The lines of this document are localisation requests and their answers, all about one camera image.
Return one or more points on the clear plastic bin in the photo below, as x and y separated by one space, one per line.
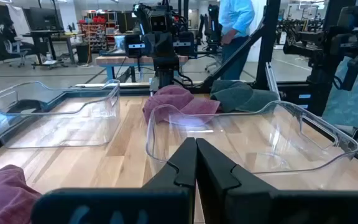
98 124
291 155

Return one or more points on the background black robot arm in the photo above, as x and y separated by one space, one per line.
322 46
213 28

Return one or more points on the grey office chair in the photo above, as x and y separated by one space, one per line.
15 49

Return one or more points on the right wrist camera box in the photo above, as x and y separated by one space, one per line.
158 23

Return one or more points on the person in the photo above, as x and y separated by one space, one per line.
9 32
235 18

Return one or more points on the dark green baseball cap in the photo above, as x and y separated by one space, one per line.
238 96
26 105

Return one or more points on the black trash bin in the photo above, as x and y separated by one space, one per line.
83 54

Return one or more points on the black office desk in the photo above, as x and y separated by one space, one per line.
42 34

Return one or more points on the wooden workbench with blue legs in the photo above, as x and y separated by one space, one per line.
117 60

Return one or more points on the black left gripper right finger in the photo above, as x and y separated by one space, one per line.
216 180

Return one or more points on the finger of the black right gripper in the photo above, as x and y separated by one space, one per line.
166 45
151 45

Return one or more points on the maroon baseball cap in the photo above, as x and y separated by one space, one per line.
2 199
172 98

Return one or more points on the shelf with red parts bins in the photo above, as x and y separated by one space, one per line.
96 34

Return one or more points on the black computer monitor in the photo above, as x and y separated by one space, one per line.
42 18

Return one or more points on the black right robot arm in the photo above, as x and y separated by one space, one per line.
166 71

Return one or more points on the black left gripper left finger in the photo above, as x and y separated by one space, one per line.
179 174

